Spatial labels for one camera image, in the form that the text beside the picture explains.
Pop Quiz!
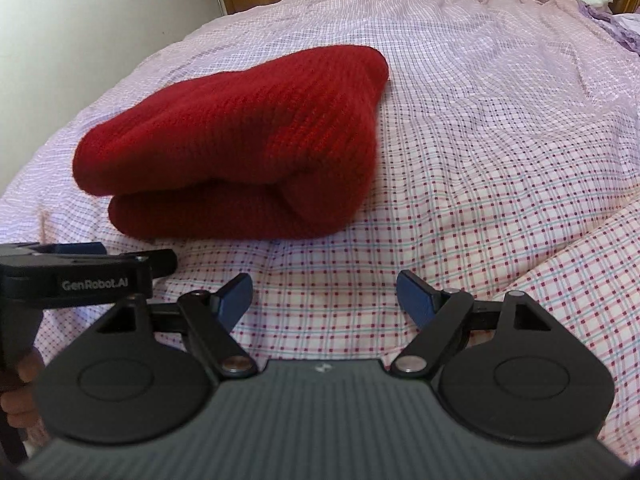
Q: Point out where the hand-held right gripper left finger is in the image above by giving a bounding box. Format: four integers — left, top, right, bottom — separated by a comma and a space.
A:
95, 273, 259, 379

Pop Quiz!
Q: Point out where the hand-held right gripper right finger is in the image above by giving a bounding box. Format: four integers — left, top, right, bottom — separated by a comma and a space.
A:
390, 269, 554, 380

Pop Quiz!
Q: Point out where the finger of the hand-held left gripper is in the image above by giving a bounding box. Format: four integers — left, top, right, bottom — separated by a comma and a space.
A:
134, 248, 179, 282
0, 242, 108, 262

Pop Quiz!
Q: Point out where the red knitted scarf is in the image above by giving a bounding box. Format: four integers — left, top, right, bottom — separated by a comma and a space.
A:
71, 45, 391, 241

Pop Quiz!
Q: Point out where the person's left hand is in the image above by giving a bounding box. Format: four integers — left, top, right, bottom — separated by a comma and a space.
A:
0, 347, 47, 432

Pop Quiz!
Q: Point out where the checked bed sheet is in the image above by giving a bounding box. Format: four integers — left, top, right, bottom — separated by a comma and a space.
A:
0, 0, 640, 466

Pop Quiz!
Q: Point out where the purple cloth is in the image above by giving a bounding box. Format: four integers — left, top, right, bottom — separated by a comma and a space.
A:
575, 0, 640, 56

